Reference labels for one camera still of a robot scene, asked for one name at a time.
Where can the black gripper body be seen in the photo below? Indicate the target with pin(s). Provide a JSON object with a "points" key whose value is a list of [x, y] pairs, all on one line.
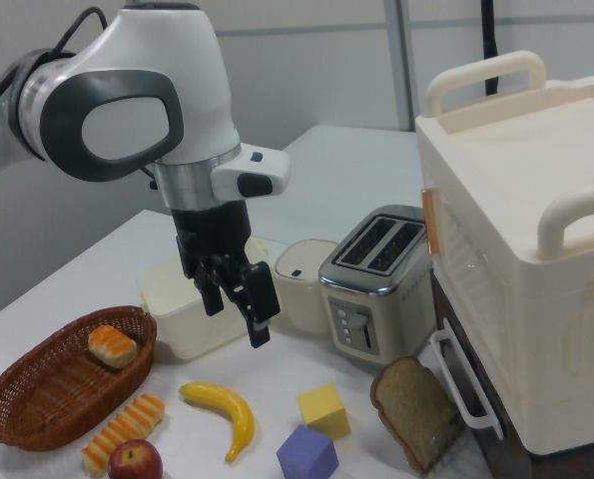
{"points": [[211, 234]]}

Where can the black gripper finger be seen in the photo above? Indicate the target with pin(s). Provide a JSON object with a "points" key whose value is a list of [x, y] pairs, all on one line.
{"points": [[212, 299], [259, 294]]}

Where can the long striped bread loaf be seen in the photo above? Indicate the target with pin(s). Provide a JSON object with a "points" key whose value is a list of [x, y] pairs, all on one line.
{"points": [[124, 431]]}

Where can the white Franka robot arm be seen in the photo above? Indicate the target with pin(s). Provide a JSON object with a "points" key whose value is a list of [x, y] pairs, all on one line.
{"points": [[177, 50]]}

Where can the small striped bread roll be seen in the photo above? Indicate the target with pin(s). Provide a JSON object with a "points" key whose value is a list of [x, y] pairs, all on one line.
{"points": [[112, 345]]}

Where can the brown wicker basket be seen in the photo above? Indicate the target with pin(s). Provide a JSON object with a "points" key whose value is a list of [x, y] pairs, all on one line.
{"points": [[52, 399]]}

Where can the brown bread slice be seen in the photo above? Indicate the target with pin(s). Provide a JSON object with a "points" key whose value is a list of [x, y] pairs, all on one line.
{"points": [[411, 409]]}

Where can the open cream plastic box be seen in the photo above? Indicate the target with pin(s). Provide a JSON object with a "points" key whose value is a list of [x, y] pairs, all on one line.
{"points": [[177, 309]]}

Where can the small cream lidded bin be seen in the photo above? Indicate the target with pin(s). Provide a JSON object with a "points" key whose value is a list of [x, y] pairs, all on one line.
{"points": [[301, 299]]}

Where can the yellow banana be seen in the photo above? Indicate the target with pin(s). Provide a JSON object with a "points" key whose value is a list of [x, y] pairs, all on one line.
{"points": [[239, 406]]}

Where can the cream and silver toaster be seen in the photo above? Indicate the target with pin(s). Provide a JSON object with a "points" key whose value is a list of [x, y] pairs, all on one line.
{"points": [[376, 289]]}

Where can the yellow foam cube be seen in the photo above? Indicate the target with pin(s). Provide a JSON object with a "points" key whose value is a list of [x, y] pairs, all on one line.
{"points": [[324, 411]]}

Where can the purple foam cube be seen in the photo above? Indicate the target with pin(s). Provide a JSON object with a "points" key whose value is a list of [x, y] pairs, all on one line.
{"points": [[306, 454]]}

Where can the red apple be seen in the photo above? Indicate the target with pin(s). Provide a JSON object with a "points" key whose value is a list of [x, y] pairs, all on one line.
{"points": [[136, 461]]}

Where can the black pole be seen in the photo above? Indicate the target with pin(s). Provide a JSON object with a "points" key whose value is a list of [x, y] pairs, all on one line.
{"points": [[490, 45]]}

